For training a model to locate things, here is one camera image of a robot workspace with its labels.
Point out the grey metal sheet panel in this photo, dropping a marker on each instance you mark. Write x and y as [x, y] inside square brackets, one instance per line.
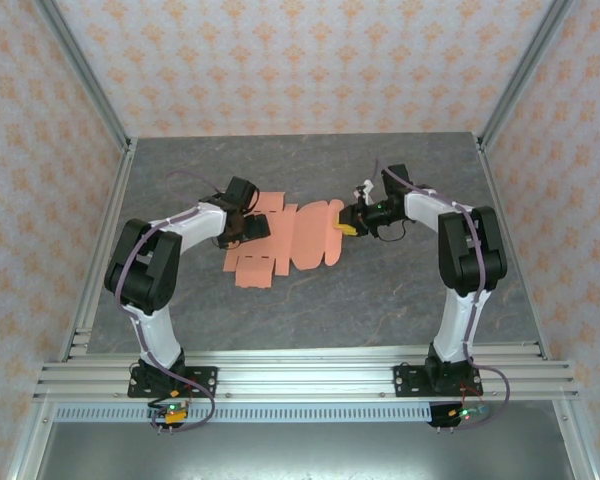
[300, 455]

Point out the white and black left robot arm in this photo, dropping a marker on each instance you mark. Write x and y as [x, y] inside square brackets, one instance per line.
[155, 345]

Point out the aluminium frame post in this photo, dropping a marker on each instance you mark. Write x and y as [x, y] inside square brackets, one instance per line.
[525, 65]
[80, 65]

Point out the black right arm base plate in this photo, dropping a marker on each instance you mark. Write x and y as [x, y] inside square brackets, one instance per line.
[407, 381]

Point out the aluminium lower frame rail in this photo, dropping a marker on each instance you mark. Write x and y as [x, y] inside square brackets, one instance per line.
[575, 445]
[27, 445]

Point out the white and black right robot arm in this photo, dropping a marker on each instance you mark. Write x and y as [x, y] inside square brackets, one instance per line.
[460, 330]

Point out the yellow connector circuit board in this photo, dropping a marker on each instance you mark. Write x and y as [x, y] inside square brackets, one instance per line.
[171, 413]

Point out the green lit connector circuit board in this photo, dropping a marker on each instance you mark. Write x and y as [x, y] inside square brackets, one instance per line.
[467, 412]

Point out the aluminium cross rail frame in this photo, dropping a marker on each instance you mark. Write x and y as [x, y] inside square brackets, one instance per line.
[305, 380]

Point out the orange paper box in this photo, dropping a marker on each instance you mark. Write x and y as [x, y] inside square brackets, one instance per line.
[305, 235]

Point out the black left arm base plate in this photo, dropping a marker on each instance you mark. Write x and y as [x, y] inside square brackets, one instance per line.
[205, 381]

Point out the aluminium table side rail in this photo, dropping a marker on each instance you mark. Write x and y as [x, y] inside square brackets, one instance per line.
[510, 240]
[105, 240]

